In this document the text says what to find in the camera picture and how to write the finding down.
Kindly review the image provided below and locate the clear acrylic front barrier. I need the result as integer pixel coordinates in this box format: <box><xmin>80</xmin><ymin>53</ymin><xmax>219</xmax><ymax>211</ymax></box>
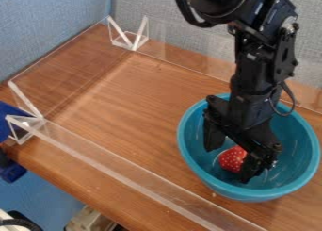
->
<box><xmin>5</xmin><ymin>115</ymin><xmax>267</xmax><ymax>231</ymax></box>

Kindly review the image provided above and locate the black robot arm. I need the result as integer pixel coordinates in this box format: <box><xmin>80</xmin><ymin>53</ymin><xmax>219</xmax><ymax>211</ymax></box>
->
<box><xmin>174</xmin><ymin>0</ymin><xmax>299</xmax><ymax>183</ymax></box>

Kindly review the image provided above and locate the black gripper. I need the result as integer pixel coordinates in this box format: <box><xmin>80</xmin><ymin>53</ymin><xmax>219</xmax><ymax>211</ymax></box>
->
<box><xmin>203</xmin><ymin>95</ymin><xmax>281</xmax><ymax>184</ymax></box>

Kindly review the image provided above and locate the blue clamp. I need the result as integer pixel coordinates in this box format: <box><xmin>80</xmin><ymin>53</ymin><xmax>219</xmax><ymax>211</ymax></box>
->
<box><xmin>0</xmin><ymin>101</ymin><xmax>30</xmax><ymax>184</ymax></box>

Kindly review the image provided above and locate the white black object below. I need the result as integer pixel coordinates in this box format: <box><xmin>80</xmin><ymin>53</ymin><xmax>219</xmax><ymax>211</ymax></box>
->
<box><xmin>0</xmin><ymin>209</ymin><xmax>42</xmax><ymax>231</ymax></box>

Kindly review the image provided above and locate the clear acrylic barrier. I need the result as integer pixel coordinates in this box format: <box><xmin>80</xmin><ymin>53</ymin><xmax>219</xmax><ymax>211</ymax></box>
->
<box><xmin>138</xmin><ymin>17</ymin><xmax>322</xmax><ymax>114</ymax></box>
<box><xmin>7</xmin><ymin>17</ymin><xmax>136</xmax><ymax>117</ymax></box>
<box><xmin>5</xmin><ymin>115</ymin><xmax>267</xmax><ymax>231</ymax></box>

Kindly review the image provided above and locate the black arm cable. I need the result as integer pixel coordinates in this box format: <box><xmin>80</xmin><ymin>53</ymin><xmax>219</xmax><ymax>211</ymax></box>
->
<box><xmin>268</xmin><ymin>81</ymin><xmax>296</xmax><ymax>118</ymax></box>

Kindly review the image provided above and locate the blue plastic bowl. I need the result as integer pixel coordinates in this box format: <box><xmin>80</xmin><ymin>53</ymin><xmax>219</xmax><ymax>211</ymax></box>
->
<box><xmin>176</xmin><ymin>100</ymin><xmax>322</xmax><ymax>203</ymax></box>

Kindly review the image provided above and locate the clear acrylic left barrier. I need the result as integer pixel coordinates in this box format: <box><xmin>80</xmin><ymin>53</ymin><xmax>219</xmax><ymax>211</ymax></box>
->
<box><xmin>7</xmin><ymin>17</ymin><xmax>136</xmax><ymax>117</ymax></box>

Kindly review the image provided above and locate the red strawberry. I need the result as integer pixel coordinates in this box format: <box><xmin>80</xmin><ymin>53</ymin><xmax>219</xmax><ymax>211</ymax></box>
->
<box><xmin>219</xmin><ymin>145</ymin><xmax>247</xmax><ymax>173</ymax></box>

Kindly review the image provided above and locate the clear acrylic back barrier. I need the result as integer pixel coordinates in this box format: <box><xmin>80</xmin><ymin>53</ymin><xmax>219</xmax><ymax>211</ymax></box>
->
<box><xmin>138</xmin><ymin>17</ymin><xmax>322</xmax><ymax>114</ymax></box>

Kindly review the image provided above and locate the grey box under table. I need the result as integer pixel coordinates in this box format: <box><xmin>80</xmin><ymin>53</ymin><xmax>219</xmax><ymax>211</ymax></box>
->
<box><xmin>64</xmin><ymin>206</ymin><xmax>128</xmax><ymax>231</ymax></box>

